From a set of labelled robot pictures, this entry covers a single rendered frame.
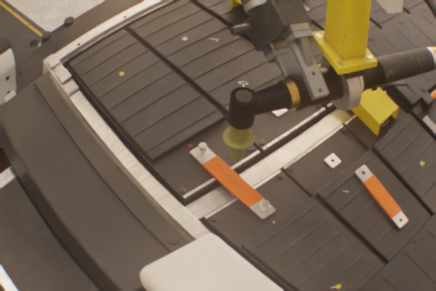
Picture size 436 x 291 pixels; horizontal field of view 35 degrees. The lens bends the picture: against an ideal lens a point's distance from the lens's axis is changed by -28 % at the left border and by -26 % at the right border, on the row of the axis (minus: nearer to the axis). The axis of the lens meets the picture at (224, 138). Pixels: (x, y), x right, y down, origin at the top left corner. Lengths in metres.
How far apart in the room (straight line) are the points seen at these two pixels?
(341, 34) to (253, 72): 0.32
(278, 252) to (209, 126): 0.25
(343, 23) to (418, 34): 0.55
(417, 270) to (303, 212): 0.26
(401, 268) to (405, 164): 0.23
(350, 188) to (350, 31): 0.28
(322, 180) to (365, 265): 0.20
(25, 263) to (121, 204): 0.24
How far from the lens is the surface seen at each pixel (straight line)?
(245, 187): 1.24
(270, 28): 1.17
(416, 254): 1.20
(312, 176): 1.28
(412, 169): 1.32
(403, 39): 1.57
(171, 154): 1.28
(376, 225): 1.22
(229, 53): 1.42
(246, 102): 1.12
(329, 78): 1.17
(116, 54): 1.42
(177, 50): 1.42
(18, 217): 1.22
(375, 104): 1.37
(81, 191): 1.10
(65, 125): 1.17
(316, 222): 1.21
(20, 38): 2.60
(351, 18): 1.08
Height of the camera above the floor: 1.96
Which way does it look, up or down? 48 degrees down
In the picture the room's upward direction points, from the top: 6 degrees clockwise
